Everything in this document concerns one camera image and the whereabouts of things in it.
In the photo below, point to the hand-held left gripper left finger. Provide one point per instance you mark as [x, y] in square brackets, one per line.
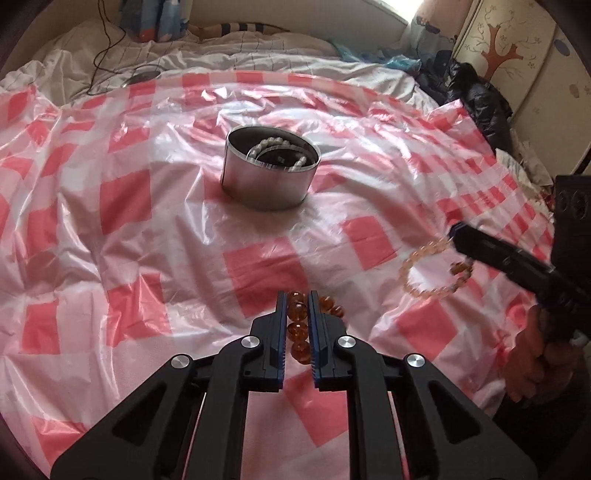
[277, 350]

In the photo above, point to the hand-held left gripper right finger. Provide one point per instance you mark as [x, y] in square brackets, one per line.
[318, 350]

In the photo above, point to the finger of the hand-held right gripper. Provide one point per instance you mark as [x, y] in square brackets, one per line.
[489, 254]

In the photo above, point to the round metal tin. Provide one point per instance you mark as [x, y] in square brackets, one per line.
[263, 189]

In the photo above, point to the person's right forearm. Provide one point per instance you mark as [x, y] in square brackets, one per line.
[554, 424]

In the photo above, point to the person's right hand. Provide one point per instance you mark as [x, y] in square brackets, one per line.
[526, 364]

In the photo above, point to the black puffer jacket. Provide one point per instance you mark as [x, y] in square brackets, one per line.
[485, 106]

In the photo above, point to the red checkered plastic sheet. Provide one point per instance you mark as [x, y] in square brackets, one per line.
[138, 258]

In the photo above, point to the wardrobe with tree print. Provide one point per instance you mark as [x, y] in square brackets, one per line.
[531, 69]

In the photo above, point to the blue plastic bag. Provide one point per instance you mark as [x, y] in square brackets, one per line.
[401, 62]

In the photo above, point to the white grid-pattern quilt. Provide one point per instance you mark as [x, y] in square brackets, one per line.
[277, 50]

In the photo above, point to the striped pillow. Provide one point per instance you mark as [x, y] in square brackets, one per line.
[240, 27]

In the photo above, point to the blue cartoon pillow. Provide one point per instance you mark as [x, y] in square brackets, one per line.
[152, 23]

